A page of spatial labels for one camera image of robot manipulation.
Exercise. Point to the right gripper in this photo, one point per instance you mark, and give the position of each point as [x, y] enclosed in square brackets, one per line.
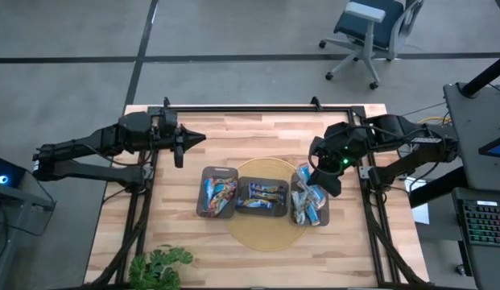
[338, 151]

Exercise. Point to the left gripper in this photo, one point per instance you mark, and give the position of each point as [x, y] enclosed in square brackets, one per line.
[169, 129]

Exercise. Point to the green blue granola bar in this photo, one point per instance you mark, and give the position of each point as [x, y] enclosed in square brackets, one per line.
[298, 208]

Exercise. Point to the oatmeal raisin granola bar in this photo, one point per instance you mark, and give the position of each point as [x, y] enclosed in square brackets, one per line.
[267, 188]
[269, 196]
[254, 203]

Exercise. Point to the light blue red-ended granola bar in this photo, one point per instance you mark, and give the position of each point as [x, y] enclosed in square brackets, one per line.
[224, 185]

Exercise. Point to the red-ended chewy granola bar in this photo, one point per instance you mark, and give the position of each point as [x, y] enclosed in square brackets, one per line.
[222, 202]

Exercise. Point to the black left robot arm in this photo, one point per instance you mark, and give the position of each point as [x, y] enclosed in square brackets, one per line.
[80, 145]

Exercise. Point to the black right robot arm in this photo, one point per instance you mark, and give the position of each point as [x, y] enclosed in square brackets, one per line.
[414, 157]

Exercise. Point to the translucent grey plastic bin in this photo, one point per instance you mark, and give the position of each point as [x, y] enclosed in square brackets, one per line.
[324, 219]
[203, 173]
[283, 207]

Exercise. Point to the silver metal mounting plate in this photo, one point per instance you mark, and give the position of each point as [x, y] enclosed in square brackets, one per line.
[364, 173]
[150, 172]

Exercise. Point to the round woven yellow placemat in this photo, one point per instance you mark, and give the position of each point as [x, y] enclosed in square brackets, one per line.
[269, 237]

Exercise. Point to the white paper sheet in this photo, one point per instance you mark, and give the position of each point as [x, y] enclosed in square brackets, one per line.
[420, 213]

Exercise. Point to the black diagonal beam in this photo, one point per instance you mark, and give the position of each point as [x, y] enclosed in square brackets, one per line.
[435, 190]

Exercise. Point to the green leafy plant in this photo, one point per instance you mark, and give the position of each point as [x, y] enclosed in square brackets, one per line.
[159, 266]

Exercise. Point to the grey desk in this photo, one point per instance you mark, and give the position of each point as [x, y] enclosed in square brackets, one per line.
[463, 100]

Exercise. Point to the backlit computer keyboard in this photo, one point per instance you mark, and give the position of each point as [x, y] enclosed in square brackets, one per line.
[485, 223]

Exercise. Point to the tablet with blue screen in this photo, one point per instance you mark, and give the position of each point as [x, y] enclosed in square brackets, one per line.
[497, 150]

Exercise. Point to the black computer with blue light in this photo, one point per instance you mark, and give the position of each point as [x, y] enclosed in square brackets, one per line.
[4, 173]

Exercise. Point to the black support pole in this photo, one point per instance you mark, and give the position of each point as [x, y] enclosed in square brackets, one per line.
[485, 74]

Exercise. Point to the grey equipment cart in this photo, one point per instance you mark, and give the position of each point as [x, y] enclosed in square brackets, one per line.
[8, 241]

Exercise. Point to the black clamp bracket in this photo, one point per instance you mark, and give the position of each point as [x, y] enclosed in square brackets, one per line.
[166, 102]
[315, 102]

